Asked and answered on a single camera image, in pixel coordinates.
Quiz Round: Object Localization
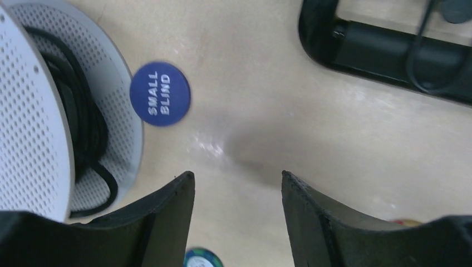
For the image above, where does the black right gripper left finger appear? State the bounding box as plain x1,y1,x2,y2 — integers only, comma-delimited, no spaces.
1,171,195,266

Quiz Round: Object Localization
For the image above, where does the red poker chip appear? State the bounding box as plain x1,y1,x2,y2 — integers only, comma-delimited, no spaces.
392,219,422,227

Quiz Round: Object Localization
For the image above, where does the blue small blind button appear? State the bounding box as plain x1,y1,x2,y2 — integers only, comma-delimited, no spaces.
129,61,191,127

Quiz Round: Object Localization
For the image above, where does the white perforated cable spool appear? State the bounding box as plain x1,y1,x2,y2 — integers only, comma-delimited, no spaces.
1,1,144,222

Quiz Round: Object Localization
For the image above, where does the green fifty poker chip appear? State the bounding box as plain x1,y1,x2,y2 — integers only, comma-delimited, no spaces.
183,247,224,267

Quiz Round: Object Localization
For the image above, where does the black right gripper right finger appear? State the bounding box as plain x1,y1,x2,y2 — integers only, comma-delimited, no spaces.
281,171,471,266

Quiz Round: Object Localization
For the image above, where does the black poker set case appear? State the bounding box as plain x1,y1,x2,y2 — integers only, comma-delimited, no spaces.
298,1,471,104

